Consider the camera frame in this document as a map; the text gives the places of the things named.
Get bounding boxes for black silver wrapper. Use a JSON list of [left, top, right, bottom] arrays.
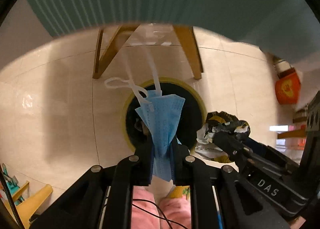
[[194, 111, 251, 163]]

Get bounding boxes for blue face mask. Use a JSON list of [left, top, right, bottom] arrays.
[[104, 48, 185, 181]]

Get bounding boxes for right yellow slipper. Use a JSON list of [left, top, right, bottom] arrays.
[[167, 186, 190, 200]]

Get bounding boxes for pink trouser legs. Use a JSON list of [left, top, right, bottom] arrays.
[[131, 186, 191, 228]]

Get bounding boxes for red orange bag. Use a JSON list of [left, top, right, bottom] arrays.
[[275, 72, 301, 105]]

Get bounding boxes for black cable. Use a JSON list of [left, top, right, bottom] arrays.
[[100, 188, 189, 229]]

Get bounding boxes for wooden table frame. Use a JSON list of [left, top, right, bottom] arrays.
[[92, 24, 204, 80]]

